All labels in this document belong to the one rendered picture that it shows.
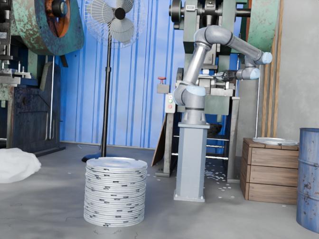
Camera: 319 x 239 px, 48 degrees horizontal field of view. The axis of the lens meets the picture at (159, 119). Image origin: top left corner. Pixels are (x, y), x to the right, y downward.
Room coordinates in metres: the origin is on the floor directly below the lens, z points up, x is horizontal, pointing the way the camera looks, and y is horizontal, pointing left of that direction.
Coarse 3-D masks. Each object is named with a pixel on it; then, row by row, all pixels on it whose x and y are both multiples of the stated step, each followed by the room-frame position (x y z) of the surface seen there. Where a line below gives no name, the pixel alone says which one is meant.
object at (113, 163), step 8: (88, 160) 1.71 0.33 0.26; (96, 160) 1.74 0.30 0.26; (104, 160) 1.76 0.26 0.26; (112, 160) 1.74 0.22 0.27; (120, 160) 1.75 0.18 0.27; (128, 160) 1.80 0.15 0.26; (104, 168) 1.56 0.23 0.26; (112, 168) 1.55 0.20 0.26; (120, 168) 1.56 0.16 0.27; (128, 168) 1.57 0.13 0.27; (136, 168) 1.59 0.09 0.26
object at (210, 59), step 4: (216, 44) 2.85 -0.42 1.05; (212, 48) 2.86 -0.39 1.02; (216, 48) 2.86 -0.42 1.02; (208, 52) 2.86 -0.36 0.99; (212, 52) 2.86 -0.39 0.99; (208, 56) 2.83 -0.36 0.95; (212, 56) 2.83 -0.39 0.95; (208, 60) 2.83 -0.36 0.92; (212, 60) 2.83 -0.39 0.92; (208, 64) 2.86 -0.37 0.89; (212, 64) 2.85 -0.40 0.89
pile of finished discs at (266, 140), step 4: (256, 140) 2.28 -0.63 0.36; (260, 140) 2.24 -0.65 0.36; (264, 140) 2.30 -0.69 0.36; (268, 140) 2.29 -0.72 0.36; (272, 140) 2.28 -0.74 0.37; (276, 140) 2.29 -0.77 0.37; (280, 140) 2.30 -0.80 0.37; (284, 140) 2.39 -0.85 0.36; (288, 140) 2.41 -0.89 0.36; (292, 140) 2.38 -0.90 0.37; (272, 144) 2.19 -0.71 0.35; (276, 144) 2.18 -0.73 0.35; (280, 144) 2.20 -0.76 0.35; (284, 144) 2.18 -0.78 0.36; (288, 144) 2.18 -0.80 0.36; (292, 144) 2.19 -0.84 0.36; (296, 144) 2.21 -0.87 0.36
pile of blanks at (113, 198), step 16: (96, 176) 1.58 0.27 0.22; (112, 176) 1.55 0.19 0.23; (128, 176) 1.57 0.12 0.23; (144, 176) 1.65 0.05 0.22; (96, 192) 1.57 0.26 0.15; (112, 192) 1.55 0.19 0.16; (128, 192) 1.57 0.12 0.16; (144, 192) 1.67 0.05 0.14; (96, 208) 1.57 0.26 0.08; (112, 208) 1.55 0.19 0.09; (128, 208) 1.57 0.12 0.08; (96, 224) 1.57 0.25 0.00; (112, 224) 1.55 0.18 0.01; (128, 224) 1.60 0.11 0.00
